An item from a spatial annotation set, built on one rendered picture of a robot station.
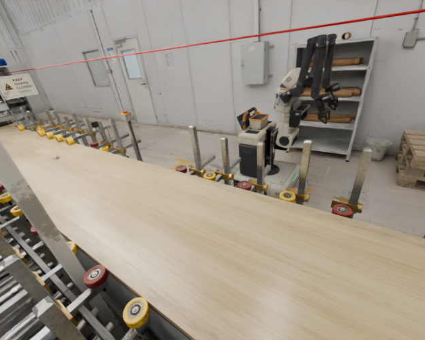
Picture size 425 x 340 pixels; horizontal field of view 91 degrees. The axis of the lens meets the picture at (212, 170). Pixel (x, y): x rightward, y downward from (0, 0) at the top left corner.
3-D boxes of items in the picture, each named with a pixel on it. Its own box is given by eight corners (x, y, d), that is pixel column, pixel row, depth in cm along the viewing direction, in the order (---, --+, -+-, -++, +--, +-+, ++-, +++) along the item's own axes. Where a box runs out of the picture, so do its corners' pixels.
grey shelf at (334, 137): (293, 142, 380) (302, 44, 304) (351, 150, 333) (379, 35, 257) (285, 152, 349) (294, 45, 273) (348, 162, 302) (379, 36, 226)
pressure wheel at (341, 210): (347, 224, 102) (353, 206, 97) (347, 235, 97) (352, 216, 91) (329, 218, 106) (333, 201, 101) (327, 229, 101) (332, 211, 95)
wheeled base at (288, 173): (231, 191, 263) (231, 175, 251) (253, 168, 307) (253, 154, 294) (285, 208, 227) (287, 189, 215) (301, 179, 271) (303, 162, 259)
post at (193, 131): (200, 181, 169) (191, 124, 146) (204, 182, 168) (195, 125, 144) (198, 183, 167) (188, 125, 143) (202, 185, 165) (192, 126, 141)
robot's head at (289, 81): (279, 82, 191) (291, 68, 180) (287, 78, 206) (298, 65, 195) (290, 93, 190) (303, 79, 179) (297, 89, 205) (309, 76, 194)
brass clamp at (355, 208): (332, 202, 116) (333, 194, 114) (361, 208, 109) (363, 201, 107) (330, 208, 112) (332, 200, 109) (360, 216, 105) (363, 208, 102)
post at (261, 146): (258, 204, 146) (259, 141, 122) (263, 206, 144) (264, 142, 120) (256, 207, 144) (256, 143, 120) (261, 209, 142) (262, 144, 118)
